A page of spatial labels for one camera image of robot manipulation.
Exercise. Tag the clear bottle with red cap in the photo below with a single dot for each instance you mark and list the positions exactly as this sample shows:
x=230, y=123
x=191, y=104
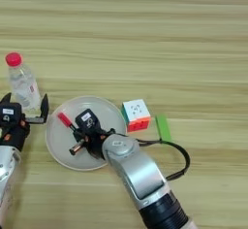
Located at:
x=22, y=82

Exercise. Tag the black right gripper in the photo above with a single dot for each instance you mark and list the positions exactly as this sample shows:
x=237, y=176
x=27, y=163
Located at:
x=95, y=142

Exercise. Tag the left gripper labelled black box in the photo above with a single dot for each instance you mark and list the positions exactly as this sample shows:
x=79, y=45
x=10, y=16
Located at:
x=9, y=112

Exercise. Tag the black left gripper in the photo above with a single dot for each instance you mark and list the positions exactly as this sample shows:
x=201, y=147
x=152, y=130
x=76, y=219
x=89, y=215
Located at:
x=13, y=135

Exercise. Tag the green block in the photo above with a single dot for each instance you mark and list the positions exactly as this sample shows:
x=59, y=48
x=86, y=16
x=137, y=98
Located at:
x=163, y=127

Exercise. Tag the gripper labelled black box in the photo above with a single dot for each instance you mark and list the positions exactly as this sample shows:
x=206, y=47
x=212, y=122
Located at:
x=87, y=120
x=9, y=112

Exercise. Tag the red and black marker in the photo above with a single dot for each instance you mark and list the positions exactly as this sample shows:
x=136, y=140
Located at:
x=65, y=119

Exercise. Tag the colourful puzzle cube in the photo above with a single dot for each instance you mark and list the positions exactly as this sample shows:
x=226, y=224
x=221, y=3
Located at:
x=136, y=111

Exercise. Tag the right gripper labelled black box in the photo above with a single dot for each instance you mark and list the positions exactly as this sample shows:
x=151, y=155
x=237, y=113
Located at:
x=87, y=120

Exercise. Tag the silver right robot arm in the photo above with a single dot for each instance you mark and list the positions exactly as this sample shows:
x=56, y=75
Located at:
x=145, y=171

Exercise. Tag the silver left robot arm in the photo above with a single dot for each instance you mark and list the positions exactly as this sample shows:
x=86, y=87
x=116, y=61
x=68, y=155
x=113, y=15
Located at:
x=7, y=174

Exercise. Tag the round beige plate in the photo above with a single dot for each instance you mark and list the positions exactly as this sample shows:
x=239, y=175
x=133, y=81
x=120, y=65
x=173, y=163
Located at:
x=58, y=142

